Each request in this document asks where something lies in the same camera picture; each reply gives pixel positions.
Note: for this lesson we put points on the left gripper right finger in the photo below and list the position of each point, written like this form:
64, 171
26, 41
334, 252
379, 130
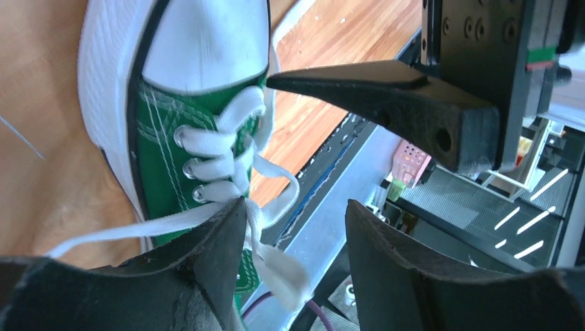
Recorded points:
402, 284

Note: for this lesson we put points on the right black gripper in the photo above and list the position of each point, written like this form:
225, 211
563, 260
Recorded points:
497, 63

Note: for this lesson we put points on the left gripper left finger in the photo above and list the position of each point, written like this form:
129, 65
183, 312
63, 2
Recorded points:
186, 284

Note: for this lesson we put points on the white shoelace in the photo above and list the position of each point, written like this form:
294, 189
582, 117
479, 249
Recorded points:
224, 178

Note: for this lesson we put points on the green canvas sneaker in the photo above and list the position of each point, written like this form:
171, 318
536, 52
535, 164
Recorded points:
146, 66

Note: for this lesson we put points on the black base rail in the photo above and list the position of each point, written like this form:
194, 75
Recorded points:
350, 165

